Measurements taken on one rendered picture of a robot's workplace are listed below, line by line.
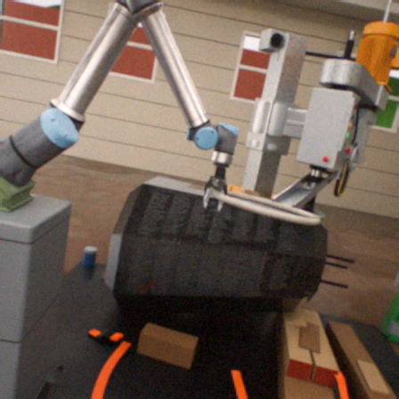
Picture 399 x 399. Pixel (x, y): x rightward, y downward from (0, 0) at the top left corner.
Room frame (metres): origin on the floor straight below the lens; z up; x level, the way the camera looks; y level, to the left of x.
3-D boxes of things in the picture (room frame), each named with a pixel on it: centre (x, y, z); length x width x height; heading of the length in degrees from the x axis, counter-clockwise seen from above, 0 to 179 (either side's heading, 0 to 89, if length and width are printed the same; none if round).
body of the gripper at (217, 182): (1.62, -0.06, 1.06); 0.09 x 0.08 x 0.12; 177
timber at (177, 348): (1.83, 0.02, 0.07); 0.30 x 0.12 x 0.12; 80
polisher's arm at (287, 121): (2.99, -0.62, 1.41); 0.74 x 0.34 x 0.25; 56
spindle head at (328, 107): (2.25, -0.68, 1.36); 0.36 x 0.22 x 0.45; 148
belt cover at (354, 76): (2.48, -0.83, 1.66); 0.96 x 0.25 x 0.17; 148
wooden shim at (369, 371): (1.82, -1.10, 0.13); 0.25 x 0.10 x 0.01; 175
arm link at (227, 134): (1.64, -0.06, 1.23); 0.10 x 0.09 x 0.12; 102
